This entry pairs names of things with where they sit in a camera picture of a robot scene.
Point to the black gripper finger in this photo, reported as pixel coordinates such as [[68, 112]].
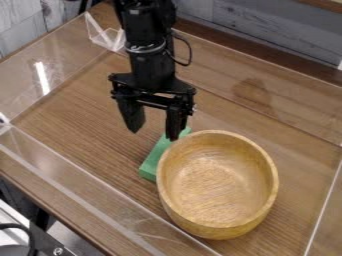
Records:
[[175, 122], [132, 113]]

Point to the brown wooden bowl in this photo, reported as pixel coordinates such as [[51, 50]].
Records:
[[218, 184]]

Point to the black metal frame bracket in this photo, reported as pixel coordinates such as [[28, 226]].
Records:
[[46, 244]]

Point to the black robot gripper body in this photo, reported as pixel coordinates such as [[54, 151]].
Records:
[[151, 84]]

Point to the green rectangular block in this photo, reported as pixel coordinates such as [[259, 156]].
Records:
[[147, 169]]

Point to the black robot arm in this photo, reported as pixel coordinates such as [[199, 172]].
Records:
[[147, 21]]

